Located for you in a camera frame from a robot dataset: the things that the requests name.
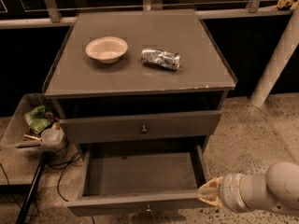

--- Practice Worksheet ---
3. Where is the white paper bowl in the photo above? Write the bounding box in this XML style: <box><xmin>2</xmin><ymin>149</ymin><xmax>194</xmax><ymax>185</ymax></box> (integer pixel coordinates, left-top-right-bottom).
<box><xmin>85</xmin><ymin>36</ymin><xmax>128</xmax><ymax>63</ymax></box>

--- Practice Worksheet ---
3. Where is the white slanted pillar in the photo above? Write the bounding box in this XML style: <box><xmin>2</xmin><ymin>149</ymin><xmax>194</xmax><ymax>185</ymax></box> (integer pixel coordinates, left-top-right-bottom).
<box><xmin>249</xmin><ymin>7</ymin><xmax>299</xmax><ymax>107</ymax></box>

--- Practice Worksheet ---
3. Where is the yellow object on ledge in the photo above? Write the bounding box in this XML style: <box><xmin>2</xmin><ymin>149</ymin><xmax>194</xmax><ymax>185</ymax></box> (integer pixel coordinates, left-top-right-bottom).
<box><xmin>277</xmin><ymin>0</ymin><xmax>298</xmax><ymax>10</ymax></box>

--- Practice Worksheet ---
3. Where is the metal window railing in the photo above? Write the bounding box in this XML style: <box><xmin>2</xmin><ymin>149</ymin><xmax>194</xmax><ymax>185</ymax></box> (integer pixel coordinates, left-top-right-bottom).
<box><xmin>0</xmin><ymin>0</ymin><xmax>298</xmax><ymax>29</ymax></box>

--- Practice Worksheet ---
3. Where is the grey top drawer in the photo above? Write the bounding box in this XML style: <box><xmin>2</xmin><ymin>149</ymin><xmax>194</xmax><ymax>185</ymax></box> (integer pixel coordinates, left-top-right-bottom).
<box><xmin>60</xmin><ymin>110</ymin><xmax>221</xmax><ymax>144</ymax></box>

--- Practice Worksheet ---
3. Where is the grey drawer cabinet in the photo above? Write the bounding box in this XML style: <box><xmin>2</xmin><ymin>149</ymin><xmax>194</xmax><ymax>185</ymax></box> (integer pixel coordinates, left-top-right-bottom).
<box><xmin>42</xmin><ymin>8</ymin><xmax>238</xmax><ymax>161</ymax></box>

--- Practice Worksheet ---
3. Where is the clear plastic storage bin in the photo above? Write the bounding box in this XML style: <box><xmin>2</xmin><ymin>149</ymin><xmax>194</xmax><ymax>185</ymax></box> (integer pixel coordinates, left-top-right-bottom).
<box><xmin>1</xmin><ymin>93</ymin><xmax>67</xmax><ymax>157</ymax></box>

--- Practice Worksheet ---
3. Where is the green snack bag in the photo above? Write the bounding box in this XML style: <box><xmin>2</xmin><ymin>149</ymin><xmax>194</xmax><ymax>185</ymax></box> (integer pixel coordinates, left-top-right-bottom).
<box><xmin>23</xmin><ymin>105</ymin><xmax>51</xmax><ymax>134</ymax></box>

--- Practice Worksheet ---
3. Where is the black floor cable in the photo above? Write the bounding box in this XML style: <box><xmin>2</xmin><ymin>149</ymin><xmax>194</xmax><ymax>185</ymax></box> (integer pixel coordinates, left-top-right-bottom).
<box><xmin>0</xmin><ymin>142</ymin><xmax>96</xmax><ymax>224</ymax></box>

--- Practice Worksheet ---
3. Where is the small clear plastic cup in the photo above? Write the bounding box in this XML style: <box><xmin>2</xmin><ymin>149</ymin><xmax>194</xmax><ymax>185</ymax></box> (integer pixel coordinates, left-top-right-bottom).
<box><xmin>41</xmin><ymin>129</ymin><xmax>60</xmax><ymax>142</ymax></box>

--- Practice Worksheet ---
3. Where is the black metal pole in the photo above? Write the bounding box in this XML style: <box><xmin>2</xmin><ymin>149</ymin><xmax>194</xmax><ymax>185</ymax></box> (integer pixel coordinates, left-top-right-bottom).
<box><xmin>16</xmin><ymin>152</ymin><xmax>49</xmax><ymax>224</ymax></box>

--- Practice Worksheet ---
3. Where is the crumpled silver chip bag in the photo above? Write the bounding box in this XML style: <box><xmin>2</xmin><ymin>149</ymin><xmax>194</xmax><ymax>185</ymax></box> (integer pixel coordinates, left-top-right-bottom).
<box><xmin>141</xmin><ymin>49</ymin><xmax>180</xmax><ymax>71</ymax></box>

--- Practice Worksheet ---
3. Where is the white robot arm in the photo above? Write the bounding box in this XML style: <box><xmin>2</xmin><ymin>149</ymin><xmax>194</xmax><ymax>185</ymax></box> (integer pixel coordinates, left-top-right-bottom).
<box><xmin>198</xmin><ymin>162</ymin><xmax>299</xmax><ymax>217</ymax></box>

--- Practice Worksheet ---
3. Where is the grey drawer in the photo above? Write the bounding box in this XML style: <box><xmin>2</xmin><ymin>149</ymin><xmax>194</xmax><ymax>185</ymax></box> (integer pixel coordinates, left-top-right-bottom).
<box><xmin>67</xmin><ymin>147</ymin><xmax>209</xmax><ymax>217</ymax></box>
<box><xmin>60</xmin><ymin>110</ymin><xmax>221</xmax><ymax>144</ymax></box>

